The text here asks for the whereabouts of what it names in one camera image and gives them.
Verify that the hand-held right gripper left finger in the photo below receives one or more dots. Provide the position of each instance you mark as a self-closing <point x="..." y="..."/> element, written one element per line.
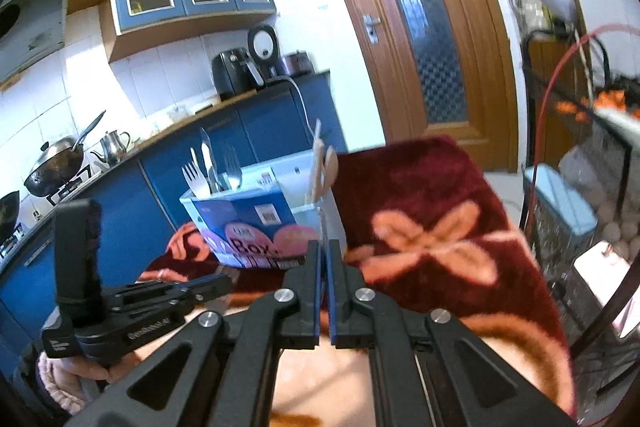
<point x="315" y="292"/>

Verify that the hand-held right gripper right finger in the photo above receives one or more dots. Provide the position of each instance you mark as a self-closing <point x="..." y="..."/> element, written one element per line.
<point x="332" y="297"/>

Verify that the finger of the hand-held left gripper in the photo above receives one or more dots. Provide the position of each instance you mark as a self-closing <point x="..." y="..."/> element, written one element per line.
<point x="212" y="287"/>

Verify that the blue printed cardboard box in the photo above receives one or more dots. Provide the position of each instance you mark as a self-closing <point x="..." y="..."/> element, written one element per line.
<point x="240" y="222"/>

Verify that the white plastic container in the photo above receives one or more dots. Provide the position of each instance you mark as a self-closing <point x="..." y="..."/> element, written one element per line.
<point x="333" y="217"/>

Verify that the white plastic fork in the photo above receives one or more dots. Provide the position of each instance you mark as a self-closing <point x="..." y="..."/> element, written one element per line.
<point x="191" y="181"/>

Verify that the steel serrated knife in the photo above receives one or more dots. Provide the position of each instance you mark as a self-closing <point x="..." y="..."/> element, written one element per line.
<point x="206" y="162"/>

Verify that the white plastic spoon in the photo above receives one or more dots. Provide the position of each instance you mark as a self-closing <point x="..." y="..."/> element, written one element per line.
<point x="195" y="159"/>

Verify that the person's left forearm pink sleeve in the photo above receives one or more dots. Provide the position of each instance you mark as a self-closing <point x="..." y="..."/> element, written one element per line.
<point x="57" y="382"/>

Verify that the person's left hand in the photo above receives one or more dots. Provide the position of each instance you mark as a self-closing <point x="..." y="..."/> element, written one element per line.
<point x="107" y="369"/>

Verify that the gas stove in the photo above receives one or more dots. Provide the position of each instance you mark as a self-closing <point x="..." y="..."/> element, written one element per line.
<point x="75" y="187"/>

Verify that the small black wok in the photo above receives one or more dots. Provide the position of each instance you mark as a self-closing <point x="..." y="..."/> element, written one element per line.
<point x="7" y="212"/>

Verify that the steel kettle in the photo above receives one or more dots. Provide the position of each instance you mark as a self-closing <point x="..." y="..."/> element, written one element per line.
<point x="114" y="147"/>

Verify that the red flowered plush blanket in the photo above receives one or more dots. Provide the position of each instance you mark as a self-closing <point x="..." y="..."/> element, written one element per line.
<point x="450" y="267"/>

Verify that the blue lower kitchen cabinets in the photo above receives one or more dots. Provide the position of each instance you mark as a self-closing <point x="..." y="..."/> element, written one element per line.
<point x="260" y="122"/>

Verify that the black air fryer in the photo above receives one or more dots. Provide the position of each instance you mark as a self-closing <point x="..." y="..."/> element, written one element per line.
<point x="232" y="74"/>

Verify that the grey range hood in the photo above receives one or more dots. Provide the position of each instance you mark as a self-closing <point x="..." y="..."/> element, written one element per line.
<point x="30" y="37"/>

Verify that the dark pressure cooker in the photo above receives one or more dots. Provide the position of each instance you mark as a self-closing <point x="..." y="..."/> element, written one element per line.
<point x="296" y="64"/>

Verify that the black round rice cooker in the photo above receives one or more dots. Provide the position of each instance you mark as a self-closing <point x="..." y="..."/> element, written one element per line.
<point x="264" y="49"/>

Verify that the light blue plastic crate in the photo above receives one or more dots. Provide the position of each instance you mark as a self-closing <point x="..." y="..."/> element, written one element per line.
<point x="560" y="207"/>

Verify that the wooden door with glass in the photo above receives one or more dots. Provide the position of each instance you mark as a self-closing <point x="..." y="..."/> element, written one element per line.
<point x="415" y="22"/>

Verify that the black metal rack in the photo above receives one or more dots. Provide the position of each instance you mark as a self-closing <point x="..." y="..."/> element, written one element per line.
<point x="600" y="147"/>

